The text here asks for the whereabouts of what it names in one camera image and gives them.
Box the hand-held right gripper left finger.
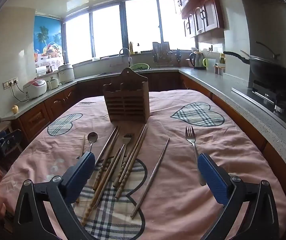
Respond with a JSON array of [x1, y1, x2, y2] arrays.
[[12, 151, 96, 240]]

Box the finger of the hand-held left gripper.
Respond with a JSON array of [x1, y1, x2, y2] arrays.
[[0, 129, 23, 153]]

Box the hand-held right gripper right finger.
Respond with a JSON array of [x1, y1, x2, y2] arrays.
[[197, 153, 280, 240]]

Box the wooden utensil holder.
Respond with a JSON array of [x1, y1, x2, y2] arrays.
[[102, 67, 150, 123]]

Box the wooden lower cabinets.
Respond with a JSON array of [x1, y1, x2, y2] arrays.
[[10, 71, 286, 195]]

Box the wooden cabinets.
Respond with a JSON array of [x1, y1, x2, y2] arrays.
[[10, 71, 286, 195], [169, 0, 225, 39]]

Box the metal fork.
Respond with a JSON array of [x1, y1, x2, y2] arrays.
[[185, 126, 206, 186], [113, 133, 135, 180]]

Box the metal spoon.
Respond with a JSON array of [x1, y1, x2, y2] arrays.
[[76, 132, 99, 160]]

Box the pink bedsheet with plaid hearts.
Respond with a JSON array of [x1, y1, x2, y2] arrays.
[[0, 89, 286, 240]]

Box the red and white rice cooker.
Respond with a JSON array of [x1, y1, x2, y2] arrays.
[[23, 79, 48, 99]]

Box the small white pot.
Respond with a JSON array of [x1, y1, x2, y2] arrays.
[[47, 77, 59, 90]]

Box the large white cooker pot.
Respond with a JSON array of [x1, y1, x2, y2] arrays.
[[58, 64, 75, 84]]

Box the grey countertop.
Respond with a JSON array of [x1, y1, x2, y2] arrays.
[[0, 66, 286, 178]]

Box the gas stove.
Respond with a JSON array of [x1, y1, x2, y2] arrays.
[[232, 80, 286, 130]]

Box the green and white jug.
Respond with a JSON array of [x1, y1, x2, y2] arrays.
[[202, 58, 217, 72]]

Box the black wok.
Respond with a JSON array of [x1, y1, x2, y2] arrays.
[[223, 51, 286, 90]]

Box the steel electric kettle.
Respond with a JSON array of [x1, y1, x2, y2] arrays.
[[189, 51, 207, 70]]

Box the green colander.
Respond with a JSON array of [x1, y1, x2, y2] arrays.
[[129, 63, 150, 71]]

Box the curved kitchen faucet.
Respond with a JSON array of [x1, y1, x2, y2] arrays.
[[118, 47, 133, 67]]

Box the glass wok lid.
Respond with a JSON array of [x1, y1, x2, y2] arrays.
[[240, 41, 286, 67]]

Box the dish rack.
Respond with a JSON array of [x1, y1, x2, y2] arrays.
[[152, 41, 173, 67]]

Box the large kitchen window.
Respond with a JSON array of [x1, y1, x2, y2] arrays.
[[60, 0, 196, 65]]

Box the wooden upper cabinets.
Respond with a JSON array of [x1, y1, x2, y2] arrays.
[[169, 0, 225, 39]]

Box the wall poster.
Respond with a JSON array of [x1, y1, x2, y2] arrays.
[[33, 15, 63, 68]]

